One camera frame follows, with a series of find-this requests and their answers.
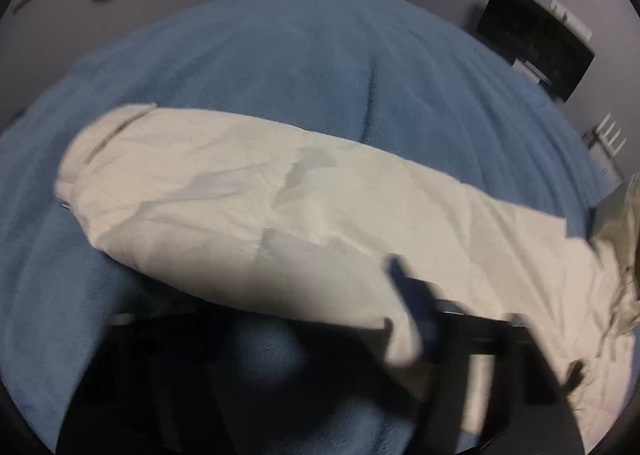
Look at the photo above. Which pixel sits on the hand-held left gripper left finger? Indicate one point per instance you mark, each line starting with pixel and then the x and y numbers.
pixel 150 365

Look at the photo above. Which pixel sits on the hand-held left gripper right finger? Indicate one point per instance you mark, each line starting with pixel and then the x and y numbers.
pixel 414 305

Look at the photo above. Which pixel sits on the cream cloth garment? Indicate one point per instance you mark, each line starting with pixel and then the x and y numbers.
pixel 310 215

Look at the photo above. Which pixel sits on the white router with antennas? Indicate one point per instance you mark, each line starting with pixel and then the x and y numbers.
pixel 606 135

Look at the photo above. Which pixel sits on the blue fleece blanket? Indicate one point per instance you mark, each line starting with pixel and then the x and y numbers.
pixel 300 60

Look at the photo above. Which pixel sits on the black monitor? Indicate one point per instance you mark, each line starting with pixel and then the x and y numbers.
pixel 537 40

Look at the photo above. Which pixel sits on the white wall socket strip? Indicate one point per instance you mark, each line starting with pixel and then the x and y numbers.
pixel 572 17

